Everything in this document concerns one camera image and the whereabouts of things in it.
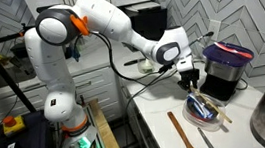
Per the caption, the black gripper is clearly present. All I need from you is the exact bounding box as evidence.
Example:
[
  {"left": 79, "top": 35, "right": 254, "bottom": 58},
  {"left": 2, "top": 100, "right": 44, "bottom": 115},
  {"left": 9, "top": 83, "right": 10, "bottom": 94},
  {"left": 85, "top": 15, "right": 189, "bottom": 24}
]
[{"left": 175, "top": 67, "right": 203, "bottom": 93}]

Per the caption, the thin wooden spoon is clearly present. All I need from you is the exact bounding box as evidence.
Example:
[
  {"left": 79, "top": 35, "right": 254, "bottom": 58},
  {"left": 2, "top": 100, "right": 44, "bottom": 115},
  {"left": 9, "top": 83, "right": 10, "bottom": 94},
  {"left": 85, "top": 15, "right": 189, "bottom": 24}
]
[{"left": 189, "top": 80, "right": 234, "bottom": 128}]

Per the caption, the blue item in lunchbox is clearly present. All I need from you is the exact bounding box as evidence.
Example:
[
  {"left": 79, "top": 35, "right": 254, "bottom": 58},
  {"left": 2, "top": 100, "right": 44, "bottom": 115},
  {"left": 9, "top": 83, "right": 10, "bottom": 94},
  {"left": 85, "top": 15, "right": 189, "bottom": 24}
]
[{"left": 186, "top": 91, "right": 220, "bottom": 123}]

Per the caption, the steel and black coffee maker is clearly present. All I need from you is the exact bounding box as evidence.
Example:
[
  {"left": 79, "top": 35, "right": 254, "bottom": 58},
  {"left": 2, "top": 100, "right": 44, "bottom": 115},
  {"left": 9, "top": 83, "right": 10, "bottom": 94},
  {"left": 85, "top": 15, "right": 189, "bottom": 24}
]
[{"left": 194, "top": 38, "right": 260, "bottom": 104}]

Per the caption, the clear plastic lunchbox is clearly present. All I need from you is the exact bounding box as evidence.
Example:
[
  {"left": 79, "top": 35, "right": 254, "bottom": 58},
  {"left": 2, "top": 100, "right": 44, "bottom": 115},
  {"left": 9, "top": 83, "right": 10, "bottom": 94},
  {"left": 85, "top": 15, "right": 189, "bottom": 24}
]
[{"left": 179, "top": 89, "right": 229, "bottom": 136}]

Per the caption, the blue plastic lid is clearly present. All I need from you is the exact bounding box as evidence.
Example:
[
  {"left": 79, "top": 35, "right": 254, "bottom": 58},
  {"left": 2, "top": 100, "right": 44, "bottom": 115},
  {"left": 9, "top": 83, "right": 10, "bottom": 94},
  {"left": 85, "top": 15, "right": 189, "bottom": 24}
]
[{"left": 201, "top": 38, "right": 256, "bottom": 73}]

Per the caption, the small glass bowl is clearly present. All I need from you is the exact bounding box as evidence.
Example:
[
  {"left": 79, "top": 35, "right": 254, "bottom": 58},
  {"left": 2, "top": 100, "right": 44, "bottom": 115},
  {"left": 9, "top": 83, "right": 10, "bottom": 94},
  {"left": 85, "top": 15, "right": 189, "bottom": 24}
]
[{"left": 136, "top": 56, "right": 156, "bottom": 75}]

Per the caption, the dark wooden spatula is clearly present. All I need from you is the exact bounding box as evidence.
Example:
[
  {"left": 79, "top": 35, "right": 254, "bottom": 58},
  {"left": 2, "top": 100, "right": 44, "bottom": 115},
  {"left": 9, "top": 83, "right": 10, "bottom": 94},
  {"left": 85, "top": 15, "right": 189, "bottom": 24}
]
[{"left": 166, "top": 107, "right": 209, "bottom": 148}]

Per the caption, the red spatula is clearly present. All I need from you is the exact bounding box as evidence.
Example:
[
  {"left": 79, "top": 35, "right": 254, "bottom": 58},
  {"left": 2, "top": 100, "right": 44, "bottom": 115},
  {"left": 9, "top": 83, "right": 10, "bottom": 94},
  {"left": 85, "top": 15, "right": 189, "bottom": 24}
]
[{"left": 213, "top": 37, "right": 255, "bottom": 63}]

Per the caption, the black pen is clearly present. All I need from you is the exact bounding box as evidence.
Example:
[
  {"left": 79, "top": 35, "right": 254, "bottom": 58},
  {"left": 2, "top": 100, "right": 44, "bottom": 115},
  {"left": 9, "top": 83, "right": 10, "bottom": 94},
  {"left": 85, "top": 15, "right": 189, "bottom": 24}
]
[{"left": 122, "top": 58, "right": 146, "bottom": 67}]

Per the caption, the metal utensil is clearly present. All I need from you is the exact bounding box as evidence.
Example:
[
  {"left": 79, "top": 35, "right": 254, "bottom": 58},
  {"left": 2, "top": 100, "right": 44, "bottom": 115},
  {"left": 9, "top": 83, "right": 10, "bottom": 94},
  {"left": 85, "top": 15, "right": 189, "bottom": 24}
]
[{"left": 196, "top": 125, "right": 219, "bottom": 148}]

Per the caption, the black box appliance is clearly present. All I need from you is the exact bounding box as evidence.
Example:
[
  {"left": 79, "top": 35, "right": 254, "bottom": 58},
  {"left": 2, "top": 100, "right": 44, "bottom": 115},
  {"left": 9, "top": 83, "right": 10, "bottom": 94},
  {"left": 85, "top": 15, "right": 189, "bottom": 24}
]
[{"left": 120, "top": 0, "right": 172, "bottom": 47}]

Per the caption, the grey drawer cabinet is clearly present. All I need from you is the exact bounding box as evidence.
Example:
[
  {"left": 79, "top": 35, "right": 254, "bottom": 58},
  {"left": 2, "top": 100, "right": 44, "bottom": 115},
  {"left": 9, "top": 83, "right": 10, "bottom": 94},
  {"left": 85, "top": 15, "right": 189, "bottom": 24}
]
[{"left": 0, "top": 65, "right": 126, "bottom": 135}]

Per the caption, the yellow emergency stop button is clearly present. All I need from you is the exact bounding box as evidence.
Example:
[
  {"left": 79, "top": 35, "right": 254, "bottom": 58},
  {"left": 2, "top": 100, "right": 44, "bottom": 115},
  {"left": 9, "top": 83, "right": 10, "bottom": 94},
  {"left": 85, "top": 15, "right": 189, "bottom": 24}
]
[{"left": 1, "top": 113, "right": 28, "bottom": 139}]

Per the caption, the black tripod pole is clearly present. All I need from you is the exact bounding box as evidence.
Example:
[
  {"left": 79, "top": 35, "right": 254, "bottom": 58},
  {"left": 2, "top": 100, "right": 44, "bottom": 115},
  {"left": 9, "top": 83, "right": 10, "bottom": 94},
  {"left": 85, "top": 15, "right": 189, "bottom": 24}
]
[{"left": 0, "top": 9, "right": 45, "bottom": 117}]

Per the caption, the black plug with cable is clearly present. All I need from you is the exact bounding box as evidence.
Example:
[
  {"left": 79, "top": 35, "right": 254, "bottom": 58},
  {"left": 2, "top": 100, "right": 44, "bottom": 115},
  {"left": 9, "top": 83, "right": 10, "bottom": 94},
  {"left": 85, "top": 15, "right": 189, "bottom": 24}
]
[{"left": 187, "top": 30, "right": 217, "bottom": 47}]

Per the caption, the white wall outlet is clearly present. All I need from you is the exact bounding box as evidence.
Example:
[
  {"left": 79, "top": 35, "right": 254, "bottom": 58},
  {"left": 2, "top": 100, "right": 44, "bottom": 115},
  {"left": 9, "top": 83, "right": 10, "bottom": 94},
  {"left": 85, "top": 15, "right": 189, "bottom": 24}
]
[{"left": 206, "top": 18, "right": 224, "bottom": 43}]

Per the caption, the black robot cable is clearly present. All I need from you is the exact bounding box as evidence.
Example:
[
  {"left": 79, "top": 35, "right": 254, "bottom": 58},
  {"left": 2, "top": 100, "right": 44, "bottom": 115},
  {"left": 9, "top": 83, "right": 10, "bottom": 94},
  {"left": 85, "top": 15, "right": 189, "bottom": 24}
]
[{"left": 88, "top": 21, "right": 186, "bottom": 129}]

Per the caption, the robot base mount frame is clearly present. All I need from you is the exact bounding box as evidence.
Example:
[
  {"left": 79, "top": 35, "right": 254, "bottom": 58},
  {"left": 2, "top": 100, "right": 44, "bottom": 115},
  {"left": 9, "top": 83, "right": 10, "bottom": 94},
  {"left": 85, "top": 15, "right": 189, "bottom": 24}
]
[{"left": 49, "top": 119, "right": 110, "bottom": 148}]

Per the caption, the orange cable holder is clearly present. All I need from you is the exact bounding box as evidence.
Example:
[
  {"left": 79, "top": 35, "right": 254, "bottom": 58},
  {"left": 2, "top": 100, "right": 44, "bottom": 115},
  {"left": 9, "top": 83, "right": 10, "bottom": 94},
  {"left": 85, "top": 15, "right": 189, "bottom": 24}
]
[{"left": 68, "top": 12, "right": 92, "bottom": 39}]

